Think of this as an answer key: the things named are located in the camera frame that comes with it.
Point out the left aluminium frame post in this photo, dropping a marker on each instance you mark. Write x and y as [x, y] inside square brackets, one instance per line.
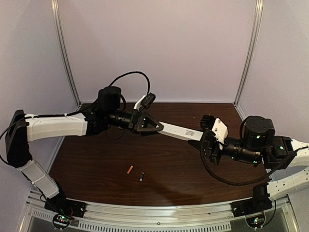
[63, 51]

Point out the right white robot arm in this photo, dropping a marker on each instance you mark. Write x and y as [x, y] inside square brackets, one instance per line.
[286, 158]

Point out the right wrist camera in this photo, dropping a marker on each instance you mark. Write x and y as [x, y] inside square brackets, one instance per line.
[217, 127]

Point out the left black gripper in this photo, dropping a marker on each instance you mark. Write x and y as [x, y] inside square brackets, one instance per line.
[134, 121]

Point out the black AA battery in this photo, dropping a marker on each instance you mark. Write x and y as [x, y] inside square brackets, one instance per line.
[141, 176]

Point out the orange AA battery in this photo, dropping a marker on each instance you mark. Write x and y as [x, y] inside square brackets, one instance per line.
[130, 169]

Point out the right aluminium frame post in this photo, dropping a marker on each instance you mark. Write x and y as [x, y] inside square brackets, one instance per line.
[257, 19]

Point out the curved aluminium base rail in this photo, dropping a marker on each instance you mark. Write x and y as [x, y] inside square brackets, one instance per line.
[99, 217]

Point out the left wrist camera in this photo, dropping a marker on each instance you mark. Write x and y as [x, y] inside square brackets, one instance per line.
[144, 102]

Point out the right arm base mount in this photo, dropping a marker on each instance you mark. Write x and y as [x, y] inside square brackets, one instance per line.
[254, 211]

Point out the aluminium frame post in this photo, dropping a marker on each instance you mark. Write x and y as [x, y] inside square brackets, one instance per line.
[257, 19]
[63, 51]

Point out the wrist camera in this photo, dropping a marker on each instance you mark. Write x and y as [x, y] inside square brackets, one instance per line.
[217, 127]
[144, 102]

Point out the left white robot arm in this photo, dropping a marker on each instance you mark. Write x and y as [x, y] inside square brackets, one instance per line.
[108, 110]

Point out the white remote control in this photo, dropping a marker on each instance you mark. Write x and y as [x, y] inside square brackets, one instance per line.
[180, 133]

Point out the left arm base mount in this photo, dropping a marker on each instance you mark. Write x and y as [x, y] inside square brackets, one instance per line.
[66, 213]

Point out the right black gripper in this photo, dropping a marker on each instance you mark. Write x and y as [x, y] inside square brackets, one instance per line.
[215, 150]

